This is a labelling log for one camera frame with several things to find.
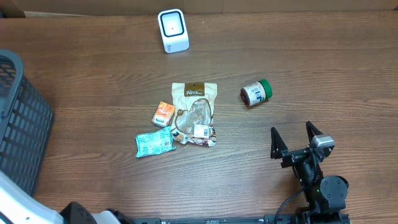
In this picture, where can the small orange box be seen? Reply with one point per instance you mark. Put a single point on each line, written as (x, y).
(163, 114)

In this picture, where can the grey plastic mesh basket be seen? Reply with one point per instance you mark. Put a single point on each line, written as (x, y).
(26, 124)

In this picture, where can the brown cardboard backdrop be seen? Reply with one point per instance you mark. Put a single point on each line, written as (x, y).
(18, 8)

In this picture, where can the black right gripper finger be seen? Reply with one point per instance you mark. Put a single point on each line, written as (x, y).
(278, 146)
(313, 133)

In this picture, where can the teal snack packet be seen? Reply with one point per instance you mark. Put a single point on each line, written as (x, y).
(150, 144)

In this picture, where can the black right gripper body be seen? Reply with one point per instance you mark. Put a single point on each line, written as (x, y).
(306, 168)

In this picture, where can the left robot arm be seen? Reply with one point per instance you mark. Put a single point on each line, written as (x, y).
(18, 207)

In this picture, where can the white barcode scanner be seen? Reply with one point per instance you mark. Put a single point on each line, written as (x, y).
(173, 31)

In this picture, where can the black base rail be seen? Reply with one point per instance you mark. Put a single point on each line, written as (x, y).
(211, 221)

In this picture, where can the beige snack pouch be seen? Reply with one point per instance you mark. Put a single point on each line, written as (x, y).
(193, 120)

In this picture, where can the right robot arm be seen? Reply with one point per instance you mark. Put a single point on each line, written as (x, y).
(325, 195)

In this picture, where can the green lid jar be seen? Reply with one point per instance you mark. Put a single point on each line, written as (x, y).
(256, 92)

